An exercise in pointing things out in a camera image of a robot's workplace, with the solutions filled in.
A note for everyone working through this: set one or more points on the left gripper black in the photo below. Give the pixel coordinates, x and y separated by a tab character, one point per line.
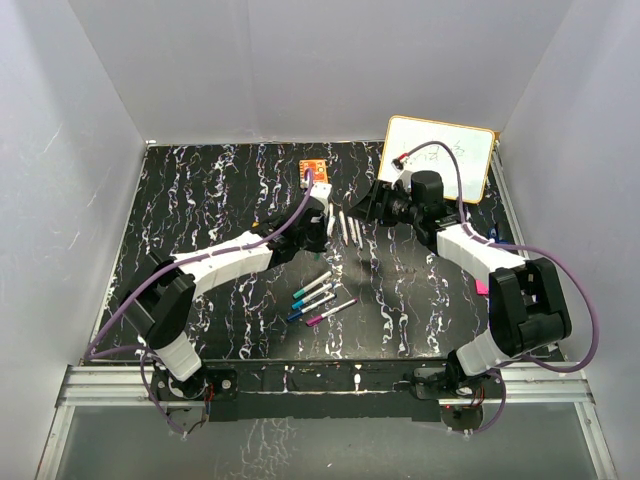
319	245

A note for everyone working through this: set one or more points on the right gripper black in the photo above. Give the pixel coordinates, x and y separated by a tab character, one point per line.
374	207

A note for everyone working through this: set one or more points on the teal marker pen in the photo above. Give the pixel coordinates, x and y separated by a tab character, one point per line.
308	287

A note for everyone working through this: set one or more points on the light blue marker pen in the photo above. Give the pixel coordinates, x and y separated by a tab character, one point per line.
352	231

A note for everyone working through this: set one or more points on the pink marker pen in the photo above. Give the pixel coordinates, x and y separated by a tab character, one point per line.
344	227

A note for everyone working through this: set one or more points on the light green marker pen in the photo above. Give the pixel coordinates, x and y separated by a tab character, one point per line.
357	228

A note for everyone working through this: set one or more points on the yellow marker pen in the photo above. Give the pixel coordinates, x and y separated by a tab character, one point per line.
331	220

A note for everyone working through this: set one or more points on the cyan marker pen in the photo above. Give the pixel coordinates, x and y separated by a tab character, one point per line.
312	295

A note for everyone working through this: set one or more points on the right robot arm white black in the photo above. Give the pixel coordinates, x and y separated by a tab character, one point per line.
527	308

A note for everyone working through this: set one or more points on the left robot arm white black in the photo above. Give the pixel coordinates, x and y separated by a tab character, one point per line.
160	296

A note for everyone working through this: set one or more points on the dark blue marker pen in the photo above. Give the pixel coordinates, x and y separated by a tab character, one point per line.
296	315

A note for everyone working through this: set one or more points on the magenta marker pen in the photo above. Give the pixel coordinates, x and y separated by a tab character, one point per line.
319	318

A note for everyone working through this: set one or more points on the blue object at edge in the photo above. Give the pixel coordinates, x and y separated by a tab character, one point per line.
495	234

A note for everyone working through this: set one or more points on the magenta object at edge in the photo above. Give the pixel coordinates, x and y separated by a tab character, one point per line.
481	288

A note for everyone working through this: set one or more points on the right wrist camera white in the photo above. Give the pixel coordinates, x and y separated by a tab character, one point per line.
403	172

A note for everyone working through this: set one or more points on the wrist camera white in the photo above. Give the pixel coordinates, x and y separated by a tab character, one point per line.
322	193
403	172

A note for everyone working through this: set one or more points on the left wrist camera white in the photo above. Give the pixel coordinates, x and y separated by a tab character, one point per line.
322	193

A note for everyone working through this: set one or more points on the white board orange frame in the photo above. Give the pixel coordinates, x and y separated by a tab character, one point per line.
460	154

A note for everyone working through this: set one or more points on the black base frame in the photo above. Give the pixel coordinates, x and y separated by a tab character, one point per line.
229	391

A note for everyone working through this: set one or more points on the aluminium rail frame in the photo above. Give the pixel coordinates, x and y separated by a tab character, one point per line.
101	385

